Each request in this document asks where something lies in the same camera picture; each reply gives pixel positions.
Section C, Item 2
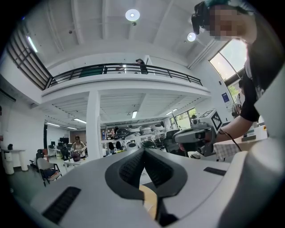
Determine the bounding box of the group of round cooking appliances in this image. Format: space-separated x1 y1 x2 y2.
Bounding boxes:
106 124 170 154

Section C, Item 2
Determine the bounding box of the person's head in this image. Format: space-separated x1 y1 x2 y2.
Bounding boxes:
209 2 257 43

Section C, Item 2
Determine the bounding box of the large window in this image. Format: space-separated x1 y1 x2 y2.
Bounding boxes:
209 39 248 82

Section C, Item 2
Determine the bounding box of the checked cloth covered table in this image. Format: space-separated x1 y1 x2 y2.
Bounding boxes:
213 142 242 161

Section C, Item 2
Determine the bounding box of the white square column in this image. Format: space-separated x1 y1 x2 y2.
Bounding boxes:
85 90 101 160

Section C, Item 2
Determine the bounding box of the person's black patterned t-shirt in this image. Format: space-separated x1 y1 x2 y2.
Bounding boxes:
240 33 285 122

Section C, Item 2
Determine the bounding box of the white cylindrical side table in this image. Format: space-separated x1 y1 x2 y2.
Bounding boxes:
1 148 29 175

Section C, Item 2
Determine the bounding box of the black head-mounted camera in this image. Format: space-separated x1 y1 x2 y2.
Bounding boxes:
191 2 211 35

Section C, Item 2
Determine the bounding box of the person's right forearm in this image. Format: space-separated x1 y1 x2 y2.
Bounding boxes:
213 114 261 144

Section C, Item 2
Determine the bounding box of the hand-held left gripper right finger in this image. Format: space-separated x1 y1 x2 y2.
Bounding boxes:
144 148 230 226

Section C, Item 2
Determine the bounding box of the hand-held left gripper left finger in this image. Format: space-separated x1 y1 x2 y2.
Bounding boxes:
30 147 161 228

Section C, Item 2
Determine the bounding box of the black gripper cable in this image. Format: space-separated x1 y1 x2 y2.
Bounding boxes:
219 130 243 152

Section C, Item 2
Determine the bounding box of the round wooden table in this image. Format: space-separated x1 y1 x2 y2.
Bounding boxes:
139 184 159 220

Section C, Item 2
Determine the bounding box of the grey chair with dark cushion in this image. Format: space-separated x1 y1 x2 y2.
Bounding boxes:
35 157 63 187

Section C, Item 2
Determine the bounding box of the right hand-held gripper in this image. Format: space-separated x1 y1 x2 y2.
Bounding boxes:
174 108 224 158

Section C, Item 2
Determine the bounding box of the white metal shelving rack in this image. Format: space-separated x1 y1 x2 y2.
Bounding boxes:
100 123 179 156

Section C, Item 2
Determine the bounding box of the black mezzanine railing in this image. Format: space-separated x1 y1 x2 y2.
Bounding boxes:
6 24 204 91

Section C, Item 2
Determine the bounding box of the white desk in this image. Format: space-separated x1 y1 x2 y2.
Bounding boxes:
63 157 87 167

